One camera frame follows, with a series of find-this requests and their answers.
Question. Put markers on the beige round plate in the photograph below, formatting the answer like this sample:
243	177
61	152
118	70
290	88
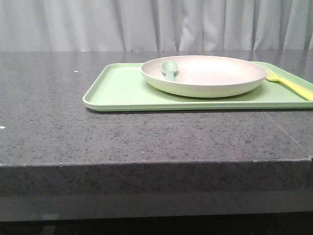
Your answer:
205	76

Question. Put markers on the yellow plastic fork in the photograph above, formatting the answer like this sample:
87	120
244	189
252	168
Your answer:
300	90

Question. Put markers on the light green plastic tray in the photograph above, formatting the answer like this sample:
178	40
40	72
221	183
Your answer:
121	87

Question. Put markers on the teal plastic spoon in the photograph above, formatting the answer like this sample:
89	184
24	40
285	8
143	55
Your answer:
169	70

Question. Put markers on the grey pleated curtain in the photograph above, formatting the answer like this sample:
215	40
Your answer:
155	25

